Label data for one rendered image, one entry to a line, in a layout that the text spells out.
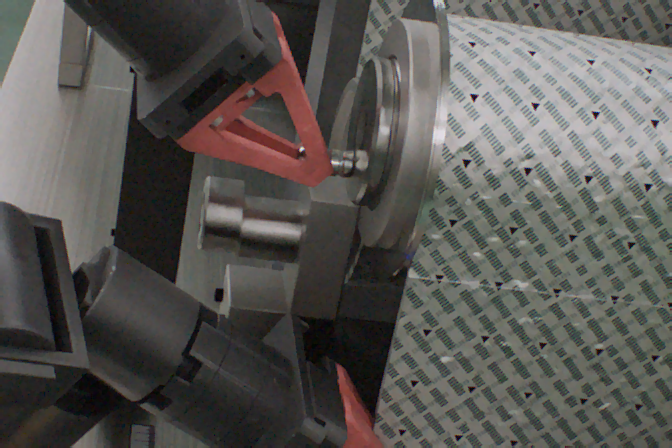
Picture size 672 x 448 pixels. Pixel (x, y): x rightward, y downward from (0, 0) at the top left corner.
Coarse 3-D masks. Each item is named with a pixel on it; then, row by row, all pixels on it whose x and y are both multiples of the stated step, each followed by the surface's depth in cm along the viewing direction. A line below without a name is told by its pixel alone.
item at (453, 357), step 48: (432, 288) 60; (480, 288) 61; (432, 336) 62; (480, 336) 62; (528, 336) 62; (576, 336) 62; (624, 336) 63; (384, 384) 63; (432, 384) 63; (480, 384) 63; (528, 384) 63; (576, 384) 64; (624, 384) 64; (384, 432) 64; (432, 432) 64; (480, 432) 64; (528, 432) 65; (576, 432) 65; (624, 432) 65
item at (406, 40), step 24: (408, 24) 61; (384, 48) 65; (408, 48) 60; (408, 72) 59; (408, 96) 58; (408, 120) 58; (408, 144) 58; (408, 168) 58; (384, 192) 61; (408, 192) 59; (360, 216) 66; (384, 216) 60; (384, 240) 62
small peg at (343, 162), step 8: (304, 152) 64; (328, 152) 64; (336, 152) 64; (344, 152) 64; (352, 152) 64; (336, 160) 64; (344, 160) 64; (352, 160) 64; (336, 168) 64; (344, 168) 64; (352, 168) 64; (344, 176) 64
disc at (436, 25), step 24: (432, 0) 60; (432, 24) 60; (432, 48) 59; (432, 72) 58; (432, 96) 58; (432, 120) 57; (432, 144) 57; (432, 168) 57; (432, 192) 57; (408, 216) 60; (408, 240) 59; (384, 264) 63; (408, 264) 60
